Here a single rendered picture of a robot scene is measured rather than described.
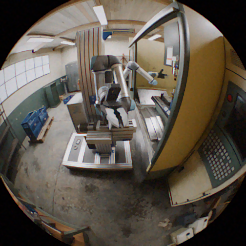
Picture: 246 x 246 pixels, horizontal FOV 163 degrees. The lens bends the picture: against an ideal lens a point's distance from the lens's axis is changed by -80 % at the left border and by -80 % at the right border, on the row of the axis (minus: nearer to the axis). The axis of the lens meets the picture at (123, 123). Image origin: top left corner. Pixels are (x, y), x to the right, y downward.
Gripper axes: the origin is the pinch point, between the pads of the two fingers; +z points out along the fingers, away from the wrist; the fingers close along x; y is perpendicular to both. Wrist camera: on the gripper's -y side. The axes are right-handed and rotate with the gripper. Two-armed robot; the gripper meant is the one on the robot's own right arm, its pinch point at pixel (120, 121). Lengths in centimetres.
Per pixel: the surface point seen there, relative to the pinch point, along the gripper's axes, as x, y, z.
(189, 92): -37.7, -11.4, -5.6
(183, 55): -28.3, -28.3, -7.9
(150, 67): -134, -22, -192
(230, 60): -67, -53, 10
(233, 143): -64, -1, 34
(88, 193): 36, 152, -12
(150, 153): -46, 60, -19
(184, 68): -29.5, -22.2, -7.3
